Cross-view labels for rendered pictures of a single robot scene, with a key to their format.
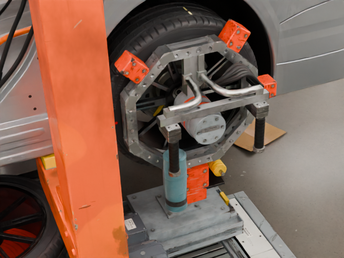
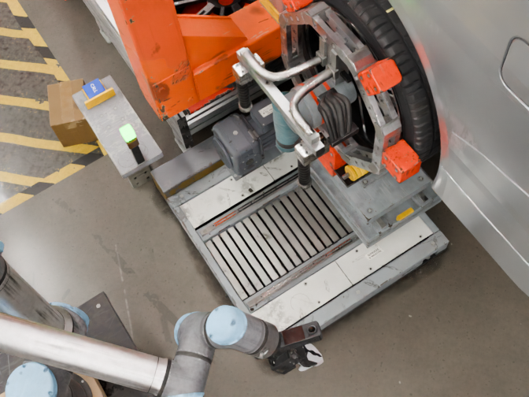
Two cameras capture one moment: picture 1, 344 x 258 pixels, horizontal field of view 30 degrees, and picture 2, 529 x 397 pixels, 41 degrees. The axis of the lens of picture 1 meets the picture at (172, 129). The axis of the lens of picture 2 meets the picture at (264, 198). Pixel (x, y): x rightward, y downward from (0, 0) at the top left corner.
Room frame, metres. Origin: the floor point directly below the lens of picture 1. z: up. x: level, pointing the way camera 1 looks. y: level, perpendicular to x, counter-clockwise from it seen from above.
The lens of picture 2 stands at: (1.73, -1.32, 2.67)
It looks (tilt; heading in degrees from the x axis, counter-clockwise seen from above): 63 degrees down; 87
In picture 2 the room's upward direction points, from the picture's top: 9 degrees counter-clockwise
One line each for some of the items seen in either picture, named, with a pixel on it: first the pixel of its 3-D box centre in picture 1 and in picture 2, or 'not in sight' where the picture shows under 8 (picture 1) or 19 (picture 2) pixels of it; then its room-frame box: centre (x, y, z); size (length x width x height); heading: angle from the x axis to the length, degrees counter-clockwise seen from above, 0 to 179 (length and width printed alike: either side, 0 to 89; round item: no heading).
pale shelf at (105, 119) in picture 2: not in sight; (116, 124); (1.32, 0.25, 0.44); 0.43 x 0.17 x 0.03; 111
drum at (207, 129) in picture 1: (198, 115); (316, 100); (2.01, -0.10, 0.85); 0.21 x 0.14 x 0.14; 21
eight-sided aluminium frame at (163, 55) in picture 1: (191, 106); (336, 89); (2.08, -0.08, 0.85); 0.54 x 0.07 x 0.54; 111
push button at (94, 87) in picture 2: not in sight; (94, 90); (1.26, 0.41, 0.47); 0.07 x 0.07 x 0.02; 21
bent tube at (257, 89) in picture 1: (229, 74); (322, 96); (2.00, -0.21, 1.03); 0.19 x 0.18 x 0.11; 21
